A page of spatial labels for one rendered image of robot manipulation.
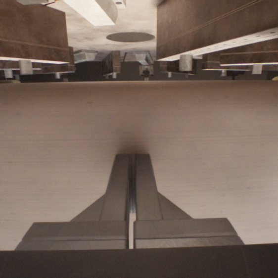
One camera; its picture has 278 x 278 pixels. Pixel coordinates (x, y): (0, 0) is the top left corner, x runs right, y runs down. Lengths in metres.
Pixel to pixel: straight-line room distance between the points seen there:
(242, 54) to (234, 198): 2.12
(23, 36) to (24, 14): 0.14
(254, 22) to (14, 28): 1.33
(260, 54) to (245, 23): 1.40
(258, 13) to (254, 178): 0.71
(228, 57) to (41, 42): 1.69
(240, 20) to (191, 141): 0.78
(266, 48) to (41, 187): 2.22
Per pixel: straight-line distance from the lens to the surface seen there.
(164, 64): 3.71
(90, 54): 3.78
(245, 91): 0.18
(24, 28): 1.63
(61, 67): 3.50
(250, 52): 2.27
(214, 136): 0.17
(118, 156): 0.15
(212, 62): 3.17
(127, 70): 6.13
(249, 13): 0.89
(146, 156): 0.15
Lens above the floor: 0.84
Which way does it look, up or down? 17 degrees up
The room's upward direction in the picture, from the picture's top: 179 degrees clockwise
